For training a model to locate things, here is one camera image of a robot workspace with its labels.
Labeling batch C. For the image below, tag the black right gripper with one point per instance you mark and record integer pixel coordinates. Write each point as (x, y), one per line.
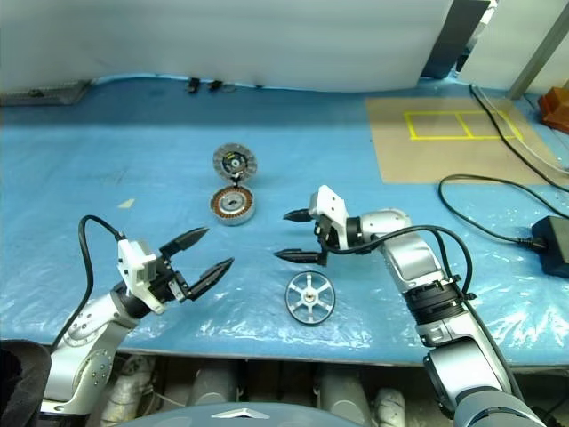
(323, 231)

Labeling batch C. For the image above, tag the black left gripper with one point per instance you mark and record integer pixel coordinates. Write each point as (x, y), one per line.
(166, 280)

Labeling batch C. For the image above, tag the copper wound stator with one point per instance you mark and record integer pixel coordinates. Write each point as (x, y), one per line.
(231, 212)

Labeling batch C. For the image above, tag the silver spoked wheel part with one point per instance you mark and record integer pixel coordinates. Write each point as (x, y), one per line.
(309, 297)

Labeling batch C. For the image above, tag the grey rotor disc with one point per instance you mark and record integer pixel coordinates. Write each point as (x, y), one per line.
(234, 161)

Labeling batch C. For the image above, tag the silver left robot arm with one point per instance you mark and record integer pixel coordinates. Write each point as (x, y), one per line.
(82, 331)

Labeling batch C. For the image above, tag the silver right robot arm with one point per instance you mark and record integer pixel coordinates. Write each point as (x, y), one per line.
(444, 307)

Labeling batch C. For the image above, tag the pale tape scrap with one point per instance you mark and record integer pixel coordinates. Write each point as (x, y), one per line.
(127, 203)

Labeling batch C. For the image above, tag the blue plastic table sheet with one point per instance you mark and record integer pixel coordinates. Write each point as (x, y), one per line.
(133, 155)

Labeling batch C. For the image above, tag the grey cylinder under table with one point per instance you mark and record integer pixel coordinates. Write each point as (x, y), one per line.
(215, 382)
(342, 391)

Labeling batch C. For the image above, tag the white wrapped bundle under table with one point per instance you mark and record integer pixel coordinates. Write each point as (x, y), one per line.
(126, 391)

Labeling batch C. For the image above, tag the grey robot torso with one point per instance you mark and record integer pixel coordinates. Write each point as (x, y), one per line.
(240, 416)

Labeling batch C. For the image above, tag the brown cardboard sheet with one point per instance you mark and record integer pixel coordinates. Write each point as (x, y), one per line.
(444, 155)

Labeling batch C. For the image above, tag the small black clip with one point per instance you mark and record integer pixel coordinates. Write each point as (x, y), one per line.
(193, 85)
(215, 85)

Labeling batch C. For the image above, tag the yellow tape grid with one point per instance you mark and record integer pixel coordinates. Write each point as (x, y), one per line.
(460, 137)

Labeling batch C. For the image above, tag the large white foam board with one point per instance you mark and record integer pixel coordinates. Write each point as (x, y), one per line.
(222, 40)

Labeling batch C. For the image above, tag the dark rounded shape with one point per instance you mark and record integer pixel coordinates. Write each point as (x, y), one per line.
(20, 387)

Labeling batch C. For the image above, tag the dark grey panel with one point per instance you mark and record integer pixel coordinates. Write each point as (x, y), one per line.
(453, 40)

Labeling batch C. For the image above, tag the black power adapter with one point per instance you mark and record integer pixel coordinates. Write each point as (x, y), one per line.
(553, 247)

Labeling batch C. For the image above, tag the small white board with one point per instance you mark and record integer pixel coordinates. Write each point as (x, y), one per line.
(502, 40)

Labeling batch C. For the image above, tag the orange brown block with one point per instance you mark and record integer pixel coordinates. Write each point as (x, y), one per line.
(555, 109)

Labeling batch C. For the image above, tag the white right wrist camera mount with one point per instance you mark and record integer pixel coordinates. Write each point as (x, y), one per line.
(331, 204)

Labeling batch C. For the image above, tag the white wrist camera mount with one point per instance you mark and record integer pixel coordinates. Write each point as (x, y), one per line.
(331, 204)
(133, 262)

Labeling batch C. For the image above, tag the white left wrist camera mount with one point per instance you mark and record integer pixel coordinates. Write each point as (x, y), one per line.
(133, 262)

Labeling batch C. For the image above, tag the aluminium frame post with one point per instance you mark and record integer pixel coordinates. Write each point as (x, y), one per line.
(540, 49)

